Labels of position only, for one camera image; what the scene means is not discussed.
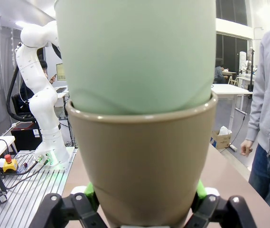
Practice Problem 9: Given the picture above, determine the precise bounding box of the white height-adjustable table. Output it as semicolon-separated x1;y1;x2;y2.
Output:
210;83;254;133

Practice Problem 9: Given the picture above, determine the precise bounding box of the seated person with phone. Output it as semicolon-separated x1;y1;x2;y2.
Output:
19;59;57;114

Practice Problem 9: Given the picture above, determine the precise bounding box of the black corrugated hose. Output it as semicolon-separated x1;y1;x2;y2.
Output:
6;66;35;123

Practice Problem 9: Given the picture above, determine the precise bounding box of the crumpled white paper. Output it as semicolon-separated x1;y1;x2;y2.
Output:
219;126;233;136

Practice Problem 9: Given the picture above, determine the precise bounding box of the slotted aluminium base plate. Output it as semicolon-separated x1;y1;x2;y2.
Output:
0;146;76;228

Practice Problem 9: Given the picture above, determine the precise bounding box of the person's left forearm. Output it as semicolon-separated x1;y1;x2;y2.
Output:
247;80;270;143

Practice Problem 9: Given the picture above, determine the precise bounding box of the person's left hand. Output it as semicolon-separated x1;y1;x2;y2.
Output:
240;139;254;157

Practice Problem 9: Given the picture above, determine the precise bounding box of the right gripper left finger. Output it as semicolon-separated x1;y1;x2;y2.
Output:
30;182;109;228

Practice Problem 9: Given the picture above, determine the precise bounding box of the brown plastic cup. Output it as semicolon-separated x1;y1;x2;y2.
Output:
65;91;219;228

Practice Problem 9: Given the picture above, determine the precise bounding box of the mint green plastic cup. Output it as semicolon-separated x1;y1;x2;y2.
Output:
55;0;217;116

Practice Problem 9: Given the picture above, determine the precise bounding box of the yellow emergency stop button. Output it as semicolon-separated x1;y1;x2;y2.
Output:
2;154;19;173

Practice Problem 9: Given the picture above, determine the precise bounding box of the seated person in checked shirt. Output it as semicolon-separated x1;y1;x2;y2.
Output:
214;65;228;84

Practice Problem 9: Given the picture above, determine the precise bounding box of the black plug cable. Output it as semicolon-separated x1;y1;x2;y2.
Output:
3;159;51;190

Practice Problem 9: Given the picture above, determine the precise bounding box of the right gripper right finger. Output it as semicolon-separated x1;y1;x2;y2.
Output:
184;180;259;228

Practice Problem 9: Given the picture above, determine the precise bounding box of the cardboard box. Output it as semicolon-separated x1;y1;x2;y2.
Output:
211;130;233;150

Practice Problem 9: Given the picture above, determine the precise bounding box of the black control box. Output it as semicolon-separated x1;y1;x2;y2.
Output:
10;122;42;152

